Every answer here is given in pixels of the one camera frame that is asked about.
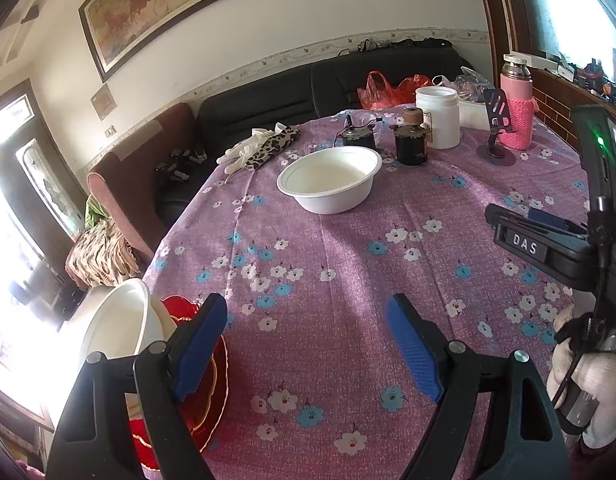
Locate large white bowl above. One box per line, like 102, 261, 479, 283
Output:
277, 146, 384, 215

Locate black phone stand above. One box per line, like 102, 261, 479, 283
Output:
477, 88, 518, 165

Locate black leather sofa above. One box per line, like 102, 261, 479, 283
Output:
155, 40, 476, 221

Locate red plastic bag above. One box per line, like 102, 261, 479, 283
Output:
358, 71, 434, 110

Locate brown armchair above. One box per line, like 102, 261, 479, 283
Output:
86, 102, 199, 266

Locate green cloth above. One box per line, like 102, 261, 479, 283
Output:
84, 195, 101, 231

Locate white plastic jar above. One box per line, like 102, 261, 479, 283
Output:
415, 86, 461, 150

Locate dark glass-panel door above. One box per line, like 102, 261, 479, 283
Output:
0, 80, 89, 431

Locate patterned cushion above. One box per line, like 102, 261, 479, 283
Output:
65, 220, 139, 286

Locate black jar with wooden lid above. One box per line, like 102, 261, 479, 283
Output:
392, 107, 431, 166

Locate person's right hand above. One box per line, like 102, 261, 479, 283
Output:
547, 305, 616, 453

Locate small white bowl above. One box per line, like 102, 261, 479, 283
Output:
79, 278, 165, 368

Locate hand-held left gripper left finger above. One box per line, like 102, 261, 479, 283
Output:
47, 293, 228, 480

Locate small wall plaque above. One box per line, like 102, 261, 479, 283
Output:
90, 85, 119, 121

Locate framed wall painting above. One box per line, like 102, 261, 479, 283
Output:
78, 0, 305, 83

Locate white gloves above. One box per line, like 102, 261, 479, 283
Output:
217, 127, 284, 173

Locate small black device with cable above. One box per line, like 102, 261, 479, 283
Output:
336, 115, 378, 150

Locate white box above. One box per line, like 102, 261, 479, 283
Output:
458, 97, 499, 131

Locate pink knit-sleeved bottle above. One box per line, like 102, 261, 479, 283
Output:
499, 53, 539, 150

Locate red plate with round label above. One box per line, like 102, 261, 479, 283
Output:
160, 296, 229, 453

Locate clear plastic bag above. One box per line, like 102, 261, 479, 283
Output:
433, 67, 494, 101

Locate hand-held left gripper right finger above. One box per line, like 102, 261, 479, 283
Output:
386, 294, 571, 480

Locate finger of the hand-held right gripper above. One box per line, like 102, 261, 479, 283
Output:
485, 204, 596, 291
528, 208, 590, 235

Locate purple floral tablecloth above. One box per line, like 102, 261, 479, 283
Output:
143, 105, 594, 480

